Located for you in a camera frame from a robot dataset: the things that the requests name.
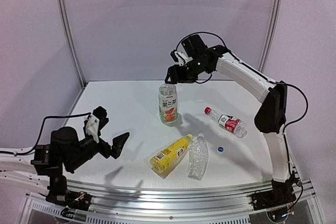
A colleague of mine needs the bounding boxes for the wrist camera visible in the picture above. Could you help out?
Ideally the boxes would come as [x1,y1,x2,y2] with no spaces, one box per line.
[170,49,192,66]
[85,114,99,143]

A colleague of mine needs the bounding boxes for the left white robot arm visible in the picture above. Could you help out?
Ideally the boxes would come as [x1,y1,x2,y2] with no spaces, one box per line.
[1,106,130,202]

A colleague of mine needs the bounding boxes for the clear empty plastic bottle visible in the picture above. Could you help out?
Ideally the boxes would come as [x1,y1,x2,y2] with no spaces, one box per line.
[187,133,209,180]

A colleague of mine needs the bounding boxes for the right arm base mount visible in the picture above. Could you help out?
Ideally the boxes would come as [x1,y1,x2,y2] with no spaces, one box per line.
[251,175,303,223]

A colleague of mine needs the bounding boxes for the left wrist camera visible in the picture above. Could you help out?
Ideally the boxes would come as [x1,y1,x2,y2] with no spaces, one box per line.
[85,114,99,143]

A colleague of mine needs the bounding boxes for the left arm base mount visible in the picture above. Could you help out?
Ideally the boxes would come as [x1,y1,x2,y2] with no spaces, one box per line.
[46,175,92,218]

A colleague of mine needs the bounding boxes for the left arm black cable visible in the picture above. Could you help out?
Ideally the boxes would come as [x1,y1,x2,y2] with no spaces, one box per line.
[0,112,92,155]

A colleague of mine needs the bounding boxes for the aluminium frame post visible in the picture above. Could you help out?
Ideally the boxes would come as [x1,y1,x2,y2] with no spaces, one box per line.
[258,0,281,72]
[57,0,87,89]

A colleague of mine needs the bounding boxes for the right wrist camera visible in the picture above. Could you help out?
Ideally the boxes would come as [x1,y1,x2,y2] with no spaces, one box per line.
[170,49,192,66]

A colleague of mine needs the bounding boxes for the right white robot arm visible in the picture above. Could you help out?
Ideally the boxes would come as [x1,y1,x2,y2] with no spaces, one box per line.
[165,32,291,184]

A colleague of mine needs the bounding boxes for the left aluminium frame post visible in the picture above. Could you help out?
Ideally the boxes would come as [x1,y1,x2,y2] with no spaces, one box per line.
[57,0,87,89]

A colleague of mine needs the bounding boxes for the right aluminium frame post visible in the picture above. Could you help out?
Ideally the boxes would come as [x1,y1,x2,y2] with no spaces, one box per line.
[258,0,281,72]

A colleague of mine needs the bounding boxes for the yellow drink bottle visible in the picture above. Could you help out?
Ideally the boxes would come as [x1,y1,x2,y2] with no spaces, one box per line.
[150,134,194,179]

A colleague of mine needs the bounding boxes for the red label water bottle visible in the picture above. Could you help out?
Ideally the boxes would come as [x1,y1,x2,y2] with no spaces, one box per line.
[204,107,247,138]

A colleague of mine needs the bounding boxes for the front aluminium rail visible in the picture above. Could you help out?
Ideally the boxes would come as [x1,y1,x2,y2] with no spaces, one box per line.
[26,179,316,224]

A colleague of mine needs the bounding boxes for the fruit tea bottle white label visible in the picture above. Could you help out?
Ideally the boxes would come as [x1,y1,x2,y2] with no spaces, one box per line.
[158,83,178,124]

